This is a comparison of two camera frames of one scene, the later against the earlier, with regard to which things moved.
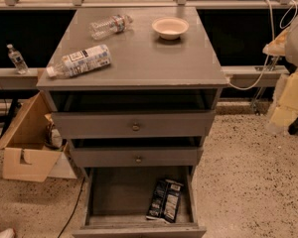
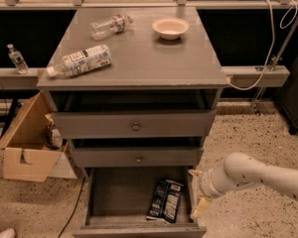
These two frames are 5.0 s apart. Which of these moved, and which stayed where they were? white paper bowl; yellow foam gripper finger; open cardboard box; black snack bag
Moved: yellow foam gripper finger
Stayed: open cardboard box; white paper bowl; black snack bag
